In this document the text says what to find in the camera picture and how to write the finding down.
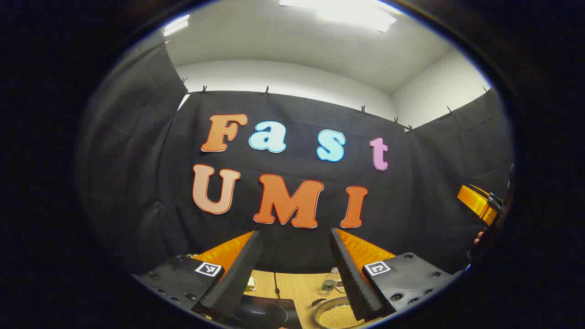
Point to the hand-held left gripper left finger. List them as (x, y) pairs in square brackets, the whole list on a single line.
[(237, 278)]

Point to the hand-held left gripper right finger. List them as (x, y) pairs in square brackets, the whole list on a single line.
[(352, 278)]

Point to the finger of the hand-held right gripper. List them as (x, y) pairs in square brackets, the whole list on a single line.
[(475, 201)]

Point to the pile of soybeans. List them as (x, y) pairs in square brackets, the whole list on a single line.
[(338, 317)]

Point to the black induction cooktop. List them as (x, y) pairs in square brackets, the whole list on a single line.
[(269, 313)]

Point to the white divided plate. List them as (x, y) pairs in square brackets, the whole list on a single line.
[(341, 286)]

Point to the sandwich on small plate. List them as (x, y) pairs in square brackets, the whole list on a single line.
[(250, 284)]

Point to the clear plastic water bottle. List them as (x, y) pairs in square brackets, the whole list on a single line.
[(330, 281)]

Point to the ceiling light panel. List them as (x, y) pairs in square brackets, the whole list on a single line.
[(176, 25)]

